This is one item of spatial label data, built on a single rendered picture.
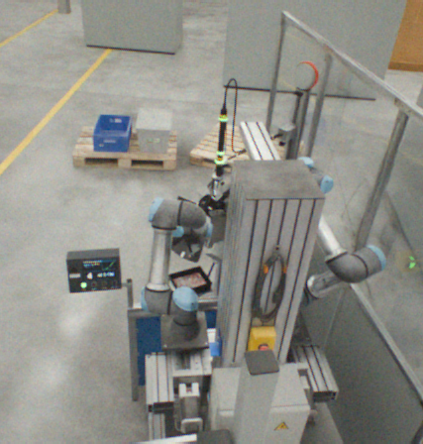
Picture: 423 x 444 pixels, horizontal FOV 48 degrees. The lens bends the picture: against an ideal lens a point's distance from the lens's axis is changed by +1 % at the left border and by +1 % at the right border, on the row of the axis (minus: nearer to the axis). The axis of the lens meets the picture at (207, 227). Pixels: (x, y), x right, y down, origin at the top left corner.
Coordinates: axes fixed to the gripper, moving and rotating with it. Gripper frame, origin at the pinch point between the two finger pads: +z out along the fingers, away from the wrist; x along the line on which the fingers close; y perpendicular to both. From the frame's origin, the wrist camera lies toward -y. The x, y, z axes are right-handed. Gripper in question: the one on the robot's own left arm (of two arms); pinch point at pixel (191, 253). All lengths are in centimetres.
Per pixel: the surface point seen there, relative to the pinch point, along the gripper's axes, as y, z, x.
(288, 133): 79, -30, 46
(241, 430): 8, -105, -167
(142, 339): -43, 34, -21
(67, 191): -118, 73, 241
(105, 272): -42, -28, -26
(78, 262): -52, -38, -25
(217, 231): 18.0, -12.6, -2.9
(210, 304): 1.7, 21.3, -23.1
